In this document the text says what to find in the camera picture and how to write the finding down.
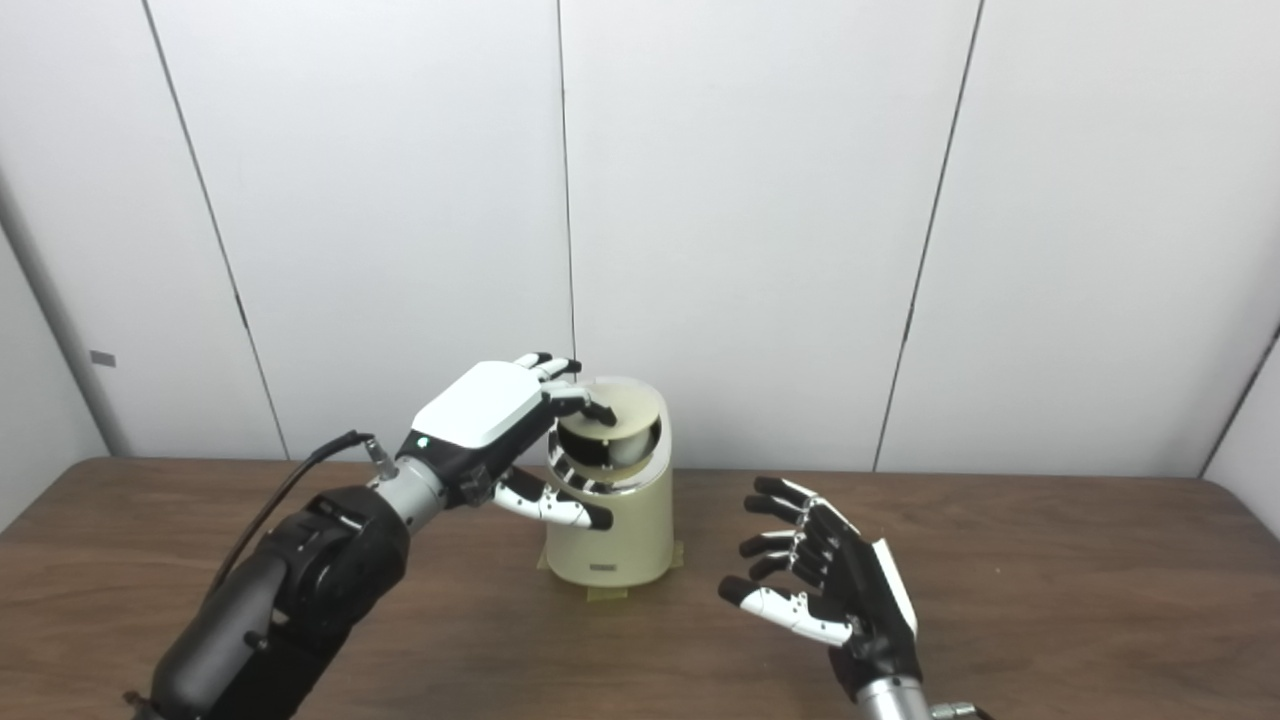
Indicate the cream-colored bin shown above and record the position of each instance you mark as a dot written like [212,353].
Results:
[610,530]

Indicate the white and black right hand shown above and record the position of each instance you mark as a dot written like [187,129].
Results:
[855,590]

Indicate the white and black left hand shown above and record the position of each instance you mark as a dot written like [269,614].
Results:
[480,410]

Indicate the cream round bin lid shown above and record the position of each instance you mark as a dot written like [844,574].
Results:
[625,405]

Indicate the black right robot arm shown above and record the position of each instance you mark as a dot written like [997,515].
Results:
[893,700]

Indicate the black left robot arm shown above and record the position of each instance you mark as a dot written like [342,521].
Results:
[290,590]

